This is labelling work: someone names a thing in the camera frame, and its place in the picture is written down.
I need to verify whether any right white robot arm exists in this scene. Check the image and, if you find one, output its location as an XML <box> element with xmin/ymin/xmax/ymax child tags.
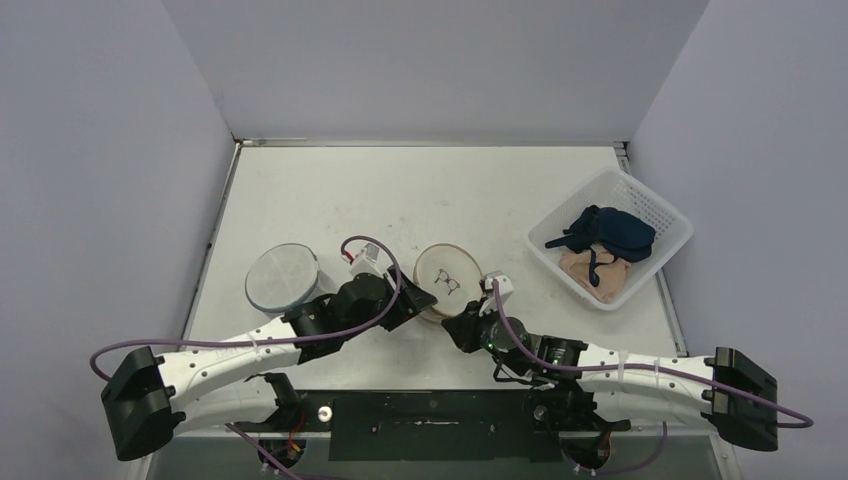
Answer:
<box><xmin>442</xmin><ymin>302</ymin><xmax>778</xmax><ymax>452</ymax></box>

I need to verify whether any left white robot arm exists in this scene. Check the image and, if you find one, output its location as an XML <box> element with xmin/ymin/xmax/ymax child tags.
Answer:
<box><xmin>100</xmin><ymin>267</ymin><xmax>437</xmax><ymax>461</ymax></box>

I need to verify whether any blue-trim mesh laundry bag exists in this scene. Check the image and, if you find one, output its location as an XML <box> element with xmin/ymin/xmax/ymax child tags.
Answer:
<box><xmin>244</xmin><ymin>243</ymin><xmax>320</xmax><ymax>313</ymax></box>

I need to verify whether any beige bra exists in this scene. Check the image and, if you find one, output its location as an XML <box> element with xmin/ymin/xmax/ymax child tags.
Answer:
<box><xmin>558</xmin><ymin>248</ymin><xmax>631</xmax><ymax>304</ymax></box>

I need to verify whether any navy blue bra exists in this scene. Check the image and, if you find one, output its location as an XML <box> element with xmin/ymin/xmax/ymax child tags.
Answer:
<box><xmin>544</xmin><ymin>205</ymin><xmax>656</xmax><ymax>262</ymax></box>

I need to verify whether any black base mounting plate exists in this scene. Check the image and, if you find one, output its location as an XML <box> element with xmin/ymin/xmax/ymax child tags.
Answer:
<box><xmin>248</xmin><ymin>389</ymin><xmax>631</xmax><ymax>463</ymax></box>

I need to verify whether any white plastic basket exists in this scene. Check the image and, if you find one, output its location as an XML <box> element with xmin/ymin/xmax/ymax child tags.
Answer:
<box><xmin>526</xmin><ymin>167</ymin><xmax>694</xmax><ymax>311</ymax></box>

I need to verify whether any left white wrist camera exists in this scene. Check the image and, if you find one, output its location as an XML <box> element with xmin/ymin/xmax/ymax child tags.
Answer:
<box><xmin>349</xmin><ymin>242</ymin><xmax>383</xmax><ymax>277</ymax></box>

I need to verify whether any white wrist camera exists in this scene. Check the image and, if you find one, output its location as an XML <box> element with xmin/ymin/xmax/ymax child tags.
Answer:
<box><xmin>478</xmin><ymin>271</ymin><xmax>514</xmax><ymax>316</ymax></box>
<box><xmin>349</xmin><ymin>242</ymin><xmax>383</xmax><ymax>277</ymax></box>

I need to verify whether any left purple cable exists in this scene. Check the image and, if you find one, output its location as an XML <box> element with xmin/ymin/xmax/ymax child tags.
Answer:
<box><xmin>89</xmin><ymin>235</ymin><xmax>404</xmax><ymax>384</ymax></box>

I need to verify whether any purple cable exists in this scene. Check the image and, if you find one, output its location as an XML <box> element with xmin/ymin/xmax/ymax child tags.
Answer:
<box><xmin>89</xmin><ymin>235</ymin><xmax>404</xmax><ymax>384</ymax></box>
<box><xmin>488</xmin><ymin>279</ymin><xmax>815</xmax><ymax>430</ymax></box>

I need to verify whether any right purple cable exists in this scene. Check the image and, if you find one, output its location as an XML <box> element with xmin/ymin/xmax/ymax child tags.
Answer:
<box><xmin>488</xmin><ymin>279</ymin><xmax>815</xmax><ymax>430</ymax></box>

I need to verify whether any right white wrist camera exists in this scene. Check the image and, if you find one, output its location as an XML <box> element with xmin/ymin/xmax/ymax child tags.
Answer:
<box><xmin>478</xmin><ymin>271</ymin><xmax>514</xmax><ymax>316</ymax></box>

